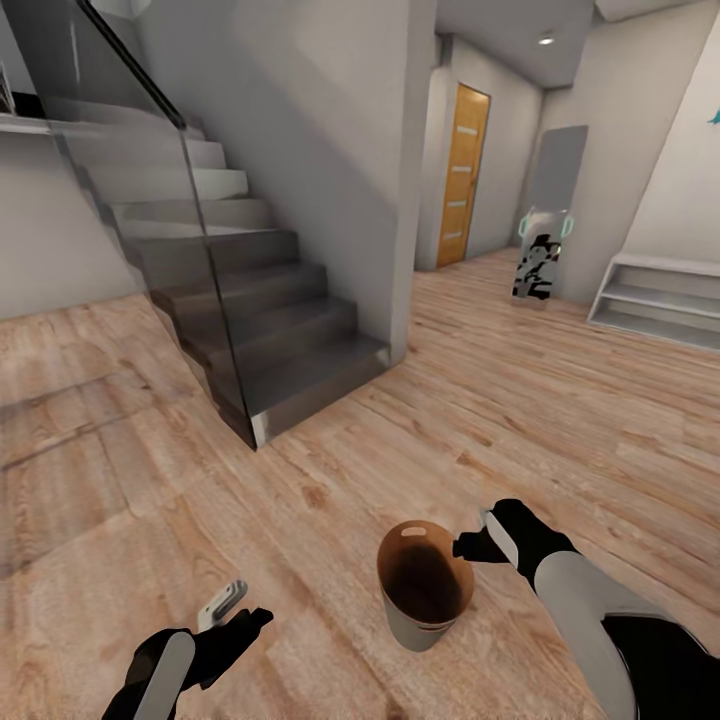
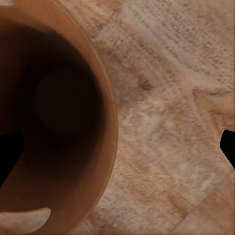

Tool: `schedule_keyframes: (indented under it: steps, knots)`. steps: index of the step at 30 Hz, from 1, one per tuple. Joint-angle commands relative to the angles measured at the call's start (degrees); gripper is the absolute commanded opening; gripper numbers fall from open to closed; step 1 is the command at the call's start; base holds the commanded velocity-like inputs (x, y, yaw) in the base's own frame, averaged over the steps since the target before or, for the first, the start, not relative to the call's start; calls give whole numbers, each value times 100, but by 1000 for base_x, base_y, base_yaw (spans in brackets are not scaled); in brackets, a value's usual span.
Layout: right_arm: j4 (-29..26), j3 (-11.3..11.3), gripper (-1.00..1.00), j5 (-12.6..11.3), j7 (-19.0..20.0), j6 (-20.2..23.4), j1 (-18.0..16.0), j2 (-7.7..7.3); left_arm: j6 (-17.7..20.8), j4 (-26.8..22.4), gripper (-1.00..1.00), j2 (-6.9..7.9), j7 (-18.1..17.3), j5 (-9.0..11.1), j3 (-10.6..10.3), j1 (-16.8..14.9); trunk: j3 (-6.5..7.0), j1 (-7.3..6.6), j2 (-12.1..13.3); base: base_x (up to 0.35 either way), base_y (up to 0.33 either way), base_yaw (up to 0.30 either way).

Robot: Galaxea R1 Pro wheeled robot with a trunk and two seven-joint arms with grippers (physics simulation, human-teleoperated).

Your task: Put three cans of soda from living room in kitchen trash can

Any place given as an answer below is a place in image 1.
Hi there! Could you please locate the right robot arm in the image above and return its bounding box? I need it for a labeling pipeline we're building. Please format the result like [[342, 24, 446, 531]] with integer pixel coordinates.
[[452, 501, 720, 720]]

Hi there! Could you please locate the trash can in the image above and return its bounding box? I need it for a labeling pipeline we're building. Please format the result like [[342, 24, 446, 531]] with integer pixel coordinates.
[[376, 520, 476, 652]]

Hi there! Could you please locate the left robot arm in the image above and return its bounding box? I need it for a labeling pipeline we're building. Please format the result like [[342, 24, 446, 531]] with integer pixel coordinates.
[[101, 580, 274, 720]]

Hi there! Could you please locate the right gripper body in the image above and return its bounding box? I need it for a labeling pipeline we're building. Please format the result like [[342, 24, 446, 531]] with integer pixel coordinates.
[[459, 527, 510, 563]]

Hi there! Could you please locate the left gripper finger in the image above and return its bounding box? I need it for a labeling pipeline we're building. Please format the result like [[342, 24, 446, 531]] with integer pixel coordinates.
[[251, 608, 274, 635]]

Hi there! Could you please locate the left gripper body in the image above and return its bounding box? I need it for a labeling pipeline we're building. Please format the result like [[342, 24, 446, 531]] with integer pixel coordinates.
[[200, 609, 259, 691]]

